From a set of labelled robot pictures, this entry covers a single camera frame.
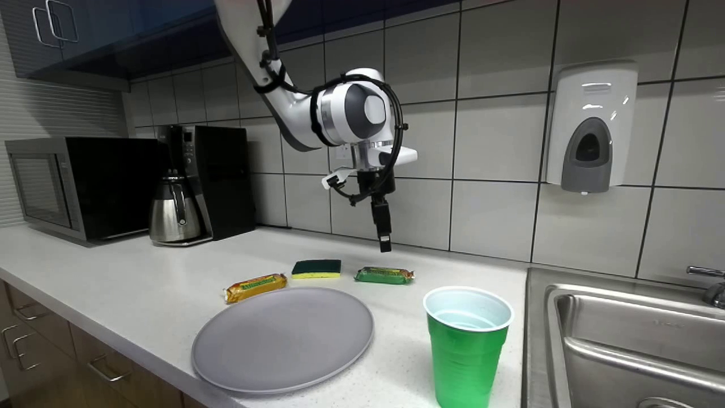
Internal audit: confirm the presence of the silver cabinet handle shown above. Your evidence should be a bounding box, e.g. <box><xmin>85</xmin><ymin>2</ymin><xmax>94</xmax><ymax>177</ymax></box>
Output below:
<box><xmin>42</xmin><ymin>0</ymin><xmax>79</xmax><ymax>45</ymax></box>
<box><xmin>29</xmin><ymin>5</ymin><xmax>48</xmax><ymax>47</ymax></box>

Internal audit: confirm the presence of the steel coffee carafe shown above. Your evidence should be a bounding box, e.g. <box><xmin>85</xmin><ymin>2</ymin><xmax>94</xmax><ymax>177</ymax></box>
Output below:
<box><xmin>146</xmin><ymin>167</ymin><xmax>213</xmax><ymax>248</ymax></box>

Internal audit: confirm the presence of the dark blue upper cabinet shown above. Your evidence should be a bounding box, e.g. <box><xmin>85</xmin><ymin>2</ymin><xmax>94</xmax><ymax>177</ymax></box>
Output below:
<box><xmin>0</xmin><ymin>0</ymin><xmax>461</xmax><ymax>95</ymax></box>

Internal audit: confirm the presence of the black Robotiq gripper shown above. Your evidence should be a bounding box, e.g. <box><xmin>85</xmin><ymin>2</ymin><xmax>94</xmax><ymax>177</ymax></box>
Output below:
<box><xmin>356</xmin><ymin>165</ymin><xmax>395</xmax><ymax>254</ymax></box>

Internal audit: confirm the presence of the green candy bar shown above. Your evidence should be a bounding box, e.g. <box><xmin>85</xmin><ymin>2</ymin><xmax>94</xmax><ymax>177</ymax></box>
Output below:
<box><xmin>352</xmin><ymin>266</ymin><xmax>417</xmax><ymax>287</ymax></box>

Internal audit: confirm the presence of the white wall soap dispenser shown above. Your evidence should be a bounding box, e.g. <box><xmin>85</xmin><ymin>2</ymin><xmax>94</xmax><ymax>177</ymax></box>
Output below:
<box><xmin>546</xmin><ymin>63</ymin><xmax>641</xmax><ymax>194</ymax></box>

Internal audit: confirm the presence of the stainless steel sink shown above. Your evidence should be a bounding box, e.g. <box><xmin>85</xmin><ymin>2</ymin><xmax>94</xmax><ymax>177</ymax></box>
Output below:
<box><xmin>519</xmin><ymin>268</ymin><xmax>725</xmax><ymax>408</ymax></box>

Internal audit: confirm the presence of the metal drawer handle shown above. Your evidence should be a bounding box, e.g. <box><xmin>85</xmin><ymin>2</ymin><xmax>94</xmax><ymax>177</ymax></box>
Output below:
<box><xmin>84</xmin><ymin>356</ymin><xmax>129</xmax><ymax>386</ymax></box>
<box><xmin>7</xmin><ymin>328</ymin><xmax>40</xmax><ymax>373</ymax></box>

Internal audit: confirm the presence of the chrome faucet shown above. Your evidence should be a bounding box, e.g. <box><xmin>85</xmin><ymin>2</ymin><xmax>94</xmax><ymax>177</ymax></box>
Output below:
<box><xmin>684</xmin><ymin>264</ymin><xmax>725</xmax><ymax>311</ymax></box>

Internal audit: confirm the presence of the grey round plate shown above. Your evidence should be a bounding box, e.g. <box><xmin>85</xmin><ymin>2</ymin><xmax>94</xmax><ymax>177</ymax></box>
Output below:
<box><xmin>190</xmin><ymin>286</ymin><xmax>377</xmax><ymax>400</ymax></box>

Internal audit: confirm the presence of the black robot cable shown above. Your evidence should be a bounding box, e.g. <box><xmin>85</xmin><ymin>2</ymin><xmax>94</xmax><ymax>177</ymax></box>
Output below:
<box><xmin>251</xmin><ymin>0</ymin><xmax>412</xmax><ymax>208</ymax></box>

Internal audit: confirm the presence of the black microwave oven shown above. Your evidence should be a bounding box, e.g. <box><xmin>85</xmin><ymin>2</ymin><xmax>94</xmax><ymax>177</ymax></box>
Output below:
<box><xmin>3</xmin><ymin>133</ymin><xmax>171</xmax><ymax>244</ymax></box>

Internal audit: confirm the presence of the wooden lower cabinet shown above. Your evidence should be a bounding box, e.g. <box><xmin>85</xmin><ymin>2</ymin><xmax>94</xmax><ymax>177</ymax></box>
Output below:
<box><xmin>0</xmin><ymin>279</ymin><xmax>206</xmax><ymax>408</ymax></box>

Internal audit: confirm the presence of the orange candy bar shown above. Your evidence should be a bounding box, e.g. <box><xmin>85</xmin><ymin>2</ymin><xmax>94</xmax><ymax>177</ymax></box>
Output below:
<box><xmin>223</xmin><ymin>271</ymin><xmax>290</xmax><ymax>307</ymax></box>

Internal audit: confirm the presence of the black coffee maker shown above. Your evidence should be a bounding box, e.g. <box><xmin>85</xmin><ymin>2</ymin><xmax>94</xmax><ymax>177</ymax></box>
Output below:
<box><xmin>164</xmin><ymin>122</ymin><xmax>258</xmax><ymax>244</ymax></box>

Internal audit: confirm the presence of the green plastic cup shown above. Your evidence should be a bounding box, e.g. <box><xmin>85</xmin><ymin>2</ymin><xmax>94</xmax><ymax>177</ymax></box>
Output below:
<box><xmin>419</xmin><ymin>283</ymin><xmax>515</xmax><ymax>408</ymax></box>

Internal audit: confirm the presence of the green and yellow sponge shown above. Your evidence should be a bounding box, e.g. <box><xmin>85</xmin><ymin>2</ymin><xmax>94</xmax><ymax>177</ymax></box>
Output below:
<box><xmin>290</xmin><ymin>258</ymin><xmax>343</xmax><ymax>286</ymax></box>

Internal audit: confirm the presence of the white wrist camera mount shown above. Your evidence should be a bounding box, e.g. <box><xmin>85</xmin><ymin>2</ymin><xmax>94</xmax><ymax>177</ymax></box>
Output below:
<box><xmin>319</xmin><ymin>145</ymin><xmax>419</xmax><ymax>193</ymax></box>

